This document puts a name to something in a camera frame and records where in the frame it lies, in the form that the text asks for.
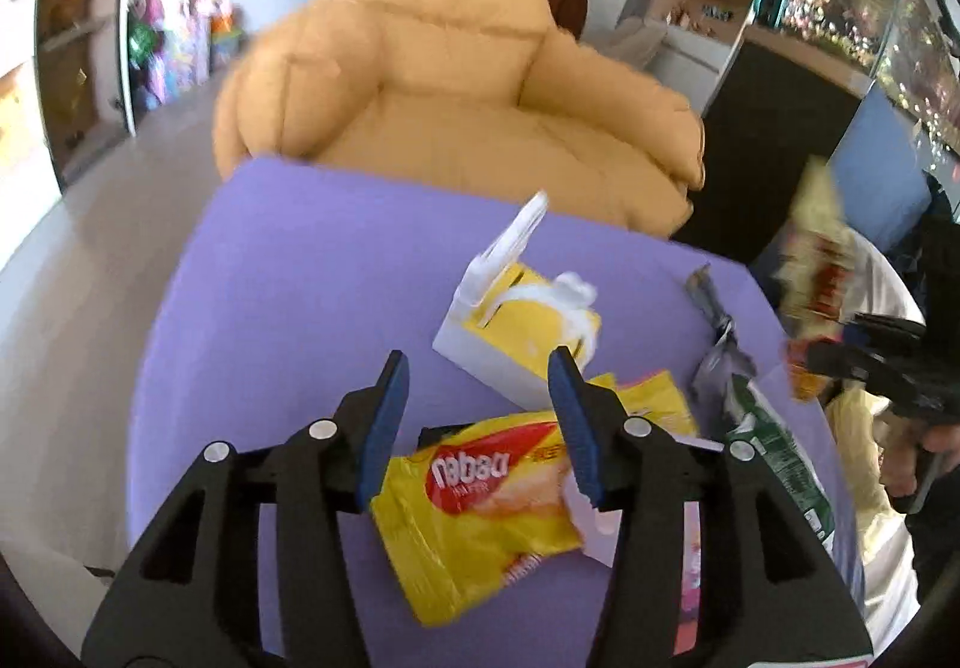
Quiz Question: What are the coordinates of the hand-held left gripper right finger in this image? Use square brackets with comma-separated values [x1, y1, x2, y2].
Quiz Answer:
[547, 347, 875, 668]

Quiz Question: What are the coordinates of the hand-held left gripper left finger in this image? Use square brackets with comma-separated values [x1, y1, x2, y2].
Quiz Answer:
[82, 351, 410, 668]

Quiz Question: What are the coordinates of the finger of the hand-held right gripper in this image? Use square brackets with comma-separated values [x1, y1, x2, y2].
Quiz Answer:
[806, 340, 905, 408]
[840, 311, 929, 350]

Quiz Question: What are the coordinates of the red and yellow snack wrapper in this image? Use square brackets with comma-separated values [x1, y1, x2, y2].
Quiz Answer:
[772, 158, 863, 403]

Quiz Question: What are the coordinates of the green and white wrapper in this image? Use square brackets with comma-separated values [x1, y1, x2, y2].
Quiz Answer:
[724, 375, 837, 556]

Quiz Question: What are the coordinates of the yellow snack bag red label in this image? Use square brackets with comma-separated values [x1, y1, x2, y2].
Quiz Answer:
[371, 411, 586, 628]

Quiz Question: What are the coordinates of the person's right hand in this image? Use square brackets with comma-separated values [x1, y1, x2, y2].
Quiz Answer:
[922, 424, 960, 459]

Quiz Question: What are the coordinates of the white sofa cover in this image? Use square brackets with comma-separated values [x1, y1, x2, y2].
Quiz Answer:
[757, 218, 925, 646]

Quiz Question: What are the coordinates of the white and yellow carton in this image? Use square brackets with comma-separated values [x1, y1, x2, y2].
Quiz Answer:
[433, 191, 603, 410]

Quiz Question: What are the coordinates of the purple tablecloth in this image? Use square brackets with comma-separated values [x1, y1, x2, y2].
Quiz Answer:
[124, 154, 863, 668]

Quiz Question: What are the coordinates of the glass fish tank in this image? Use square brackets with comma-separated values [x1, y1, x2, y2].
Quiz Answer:
[754, 0, 960, 159]

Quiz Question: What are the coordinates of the white cabinet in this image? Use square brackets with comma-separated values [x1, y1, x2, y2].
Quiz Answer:
[592, 0, 773, 114]

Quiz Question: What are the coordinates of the yellow leather armchair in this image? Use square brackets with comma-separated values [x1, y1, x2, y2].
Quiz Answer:
[212, 0, 706, 238]

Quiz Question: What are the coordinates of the brown jacket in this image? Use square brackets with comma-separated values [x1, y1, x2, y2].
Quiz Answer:
[536, 0, 590, 39]

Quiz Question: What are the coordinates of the pile of colourful toys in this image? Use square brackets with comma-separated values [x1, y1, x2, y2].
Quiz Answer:
[127, 0, 248, 110]

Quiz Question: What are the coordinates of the white shelf unit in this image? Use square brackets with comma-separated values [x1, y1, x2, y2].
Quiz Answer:
[0, 0, 143, 189]

